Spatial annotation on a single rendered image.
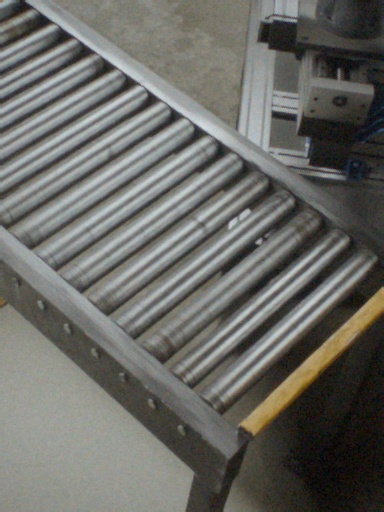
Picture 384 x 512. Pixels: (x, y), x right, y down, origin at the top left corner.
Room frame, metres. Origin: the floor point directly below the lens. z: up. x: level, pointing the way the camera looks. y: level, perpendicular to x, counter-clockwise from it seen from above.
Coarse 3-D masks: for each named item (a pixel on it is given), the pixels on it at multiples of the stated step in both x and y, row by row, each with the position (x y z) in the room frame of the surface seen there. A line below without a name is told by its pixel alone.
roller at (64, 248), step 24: (192, 144) 1.31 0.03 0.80; (216, 144) 1.32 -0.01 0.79; (168, 168) 1.23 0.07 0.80; (192, 168) 1.25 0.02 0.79; (144, 192) 1.16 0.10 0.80; (96, 216) 1.08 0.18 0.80; (120, 216) 1.10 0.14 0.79; (72, 240) 1.02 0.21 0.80; (96, 240) 1.04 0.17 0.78; (48, 264) 0.96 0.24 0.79
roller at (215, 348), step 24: (336, 240) 1.12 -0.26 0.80; (312, 264) 1.05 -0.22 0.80; (264, 288) 0.99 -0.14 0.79; (288, 288) 0.99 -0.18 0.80; (240, 312) 0.92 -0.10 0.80; (264, 312) 0.93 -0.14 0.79; (216, 336) 0.86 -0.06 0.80; (240, 336) 0.88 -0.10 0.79; (192, 360) 0.81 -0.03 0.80; (216, 360) 0.83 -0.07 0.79; (192, 384) 0.78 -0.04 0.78
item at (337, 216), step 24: (24, 0) 1.66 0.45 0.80; (48, 0) 1.67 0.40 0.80; (48, 24) 1.61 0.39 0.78; (72, 24) 1.60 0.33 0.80; (96, 48) 1.54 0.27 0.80; (144, 72) 1.49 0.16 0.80; (168, 96) 1.43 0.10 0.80; (192, 120) 1.37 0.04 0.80; (216, 120) 1.38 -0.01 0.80; (240, 144) 1.32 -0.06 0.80; (264, 168) 1.27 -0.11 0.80; (288, 168) 1.28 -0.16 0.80; (312, 192) 1.23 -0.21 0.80; (288, 216) 1.21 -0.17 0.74; (336, 216) 1.17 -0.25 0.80; (312, 240) 1.17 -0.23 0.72; (360, 240) 1.13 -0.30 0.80; (336, 264) 1.14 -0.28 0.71; (360, 288) 1.10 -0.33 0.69
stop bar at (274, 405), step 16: (368, 304) 0.97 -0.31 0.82; (352, 320) 0.93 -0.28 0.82; (368, 320) 0.93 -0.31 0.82; (336, 336) 0.89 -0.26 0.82; (352, 336) 0.89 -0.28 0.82; (320, 352) 0.85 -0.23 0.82; (336, 352) 0.86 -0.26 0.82; (304, 368) 0.82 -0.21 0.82; (320, 368) 0.82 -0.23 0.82; (288, 384) 0.78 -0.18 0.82; (304, 384) 0.79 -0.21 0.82; (272, 400) 0.75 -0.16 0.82; (288, 400) 0.75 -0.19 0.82; (256, 416) 0.72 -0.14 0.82; (272, 416) 0.72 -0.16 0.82; (240, 432) 0.69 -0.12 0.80; (256, 432) 0.69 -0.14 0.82
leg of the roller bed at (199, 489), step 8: (192, 480) 0.68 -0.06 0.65; (200, 480) 0.67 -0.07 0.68; (232, 480) 0.69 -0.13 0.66; (192, 488) 0.67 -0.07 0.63; (200, 488) 0.67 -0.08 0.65; (208, 488) 0.66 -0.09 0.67; (192, 496) 0.67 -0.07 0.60; (200, 496) 0.66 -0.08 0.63; (208, 496) 0.66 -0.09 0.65; (216, 496) 0.65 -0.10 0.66; (224, 496) 0.68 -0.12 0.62; (192, 504) 0.67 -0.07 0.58; (200, 504) 0.66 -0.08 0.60; (208, 504) 0.65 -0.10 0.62; (216, 504) 0.66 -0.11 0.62; (224, 504) 0.68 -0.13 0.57
